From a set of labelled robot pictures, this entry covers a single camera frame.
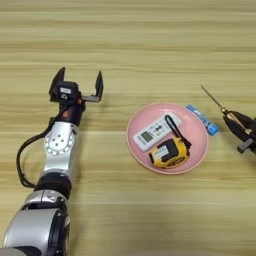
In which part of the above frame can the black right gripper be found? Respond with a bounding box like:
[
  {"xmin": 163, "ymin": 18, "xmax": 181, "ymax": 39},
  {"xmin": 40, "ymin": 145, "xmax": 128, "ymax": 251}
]
[{"xmin": 222, "ymin": 110, "xmax": 256, "ymax": 154}]

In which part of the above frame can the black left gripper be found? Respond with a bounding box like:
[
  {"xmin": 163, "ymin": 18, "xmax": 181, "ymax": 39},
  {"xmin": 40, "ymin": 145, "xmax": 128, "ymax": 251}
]
[{"xmin": 49, "ymin": 66, "xmax": 104, "ymax": 126}]

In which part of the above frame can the blue tube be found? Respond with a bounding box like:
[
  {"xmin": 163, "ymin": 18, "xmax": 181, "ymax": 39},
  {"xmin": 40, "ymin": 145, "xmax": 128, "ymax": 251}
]
[{"xmin": 185, "ymin": 104, "xmax": 220, "ymax": 137}]

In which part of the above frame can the yellow black tape measure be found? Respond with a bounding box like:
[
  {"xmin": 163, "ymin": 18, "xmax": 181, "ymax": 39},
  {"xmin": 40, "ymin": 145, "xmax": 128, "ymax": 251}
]
[{"xmin": 148, "ymin": 114, "xmax": 193, "ymax": 169}]

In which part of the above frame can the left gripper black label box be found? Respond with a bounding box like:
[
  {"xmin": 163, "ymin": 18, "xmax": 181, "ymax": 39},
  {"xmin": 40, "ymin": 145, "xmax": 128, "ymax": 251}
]
[{"xmin": 54, "ymin": 81, "xmax": 81, "ymax": 104}]

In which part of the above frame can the pink plastic bowl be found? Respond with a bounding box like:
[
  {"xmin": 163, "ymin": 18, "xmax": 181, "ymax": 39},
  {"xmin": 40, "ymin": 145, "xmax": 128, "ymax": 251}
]
[{"xmin": 126, "ymin": 102, "xmax": 210, "ymax": 175}]

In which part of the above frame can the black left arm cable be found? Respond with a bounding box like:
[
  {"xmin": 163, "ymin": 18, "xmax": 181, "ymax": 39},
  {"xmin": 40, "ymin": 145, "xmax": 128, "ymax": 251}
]
[{"xmin": 15, "ymin": 113, "xmax": 64, "ymax": 189}]

